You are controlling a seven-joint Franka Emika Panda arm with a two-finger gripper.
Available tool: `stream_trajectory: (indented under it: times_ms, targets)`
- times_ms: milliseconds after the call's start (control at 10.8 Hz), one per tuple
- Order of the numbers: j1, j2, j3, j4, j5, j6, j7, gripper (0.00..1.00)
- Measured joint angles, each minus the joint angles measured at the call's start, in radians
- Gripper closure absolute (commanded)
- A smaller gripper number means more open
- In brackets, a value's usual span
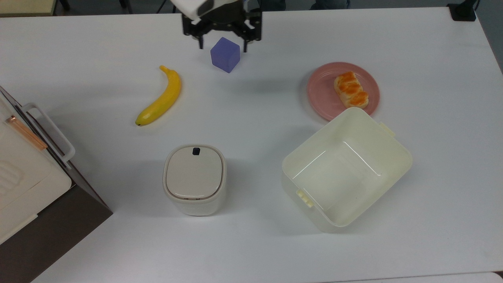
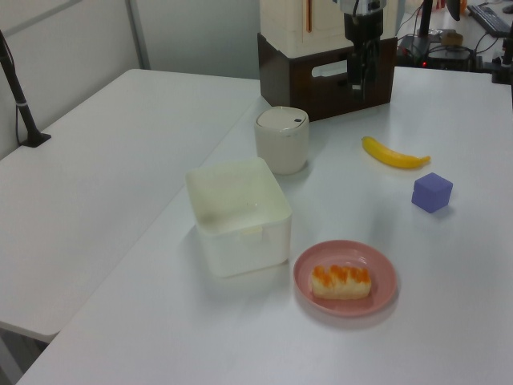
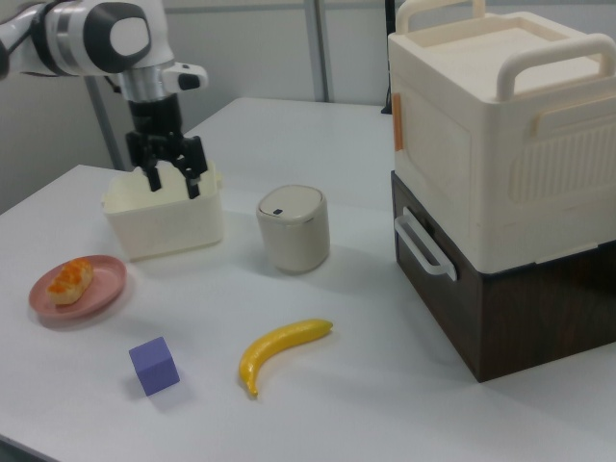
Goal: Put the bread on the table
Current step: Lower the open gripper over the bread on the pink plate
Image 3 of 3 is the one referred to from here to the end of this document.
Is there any dark brown wooden box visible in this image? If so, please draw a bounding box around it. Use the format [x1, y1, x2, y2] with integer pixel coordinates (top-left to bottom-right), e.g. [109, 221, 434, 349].
[390, 170, 616, 385]

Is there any grey partition post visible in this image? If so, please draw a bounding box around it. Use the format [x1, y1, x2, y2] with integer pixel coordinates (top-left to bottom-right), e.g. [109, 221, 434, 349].
[311, 0, 334, 103]

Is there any white open plastic bin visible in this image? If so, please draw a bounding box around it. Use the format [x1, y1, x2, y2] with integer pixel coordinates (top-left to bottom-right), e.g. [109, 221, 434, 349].
[100, 161, 227, 264]

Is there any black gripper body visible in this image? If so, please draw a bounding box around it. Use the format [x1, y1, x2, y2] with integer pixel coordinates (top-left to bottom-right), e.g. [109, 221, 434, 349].
[125, 94, 206, 170]

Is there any black camera stand pole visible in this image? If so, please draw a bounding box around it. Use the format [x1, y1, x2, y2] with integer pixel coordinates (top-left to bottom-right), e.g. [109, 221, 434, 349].
[383, 0, 396, 116]

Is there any white lidded cup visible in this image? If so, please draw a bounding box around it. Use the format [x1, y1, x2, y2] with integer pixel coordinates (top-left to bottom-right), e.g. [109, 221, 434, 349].
[254, 184, 332, 276]

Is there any purple foam cube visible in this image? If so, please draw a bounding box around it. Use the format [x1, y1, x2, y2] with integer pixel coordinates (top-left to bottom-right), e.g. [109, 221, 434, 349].
[128, 336, 182, 398]

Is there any bread with orange topping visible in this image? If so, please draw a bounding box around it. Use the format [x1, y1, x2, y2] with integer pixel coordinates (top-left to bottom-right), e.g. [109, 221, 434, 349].
[46, 258, 95, 307]

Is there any yellow toy banana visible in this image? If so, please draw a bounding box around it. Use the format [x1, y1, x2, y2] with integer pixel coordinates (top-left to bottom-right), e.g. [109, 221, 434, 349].
[239, 318, 335, 399]

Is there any pink round plate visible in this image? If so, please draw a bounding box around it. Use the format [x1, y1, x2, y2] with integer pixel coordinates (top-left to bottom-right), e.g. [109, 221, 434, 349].
[27, 254, 129, 319]

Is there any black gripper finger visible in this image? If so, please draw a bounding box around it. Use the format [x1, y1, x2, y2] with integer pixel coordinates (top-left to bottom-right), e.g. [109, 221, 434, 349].
[175, 153, 207, 200]
[139, 159, 165, 193]

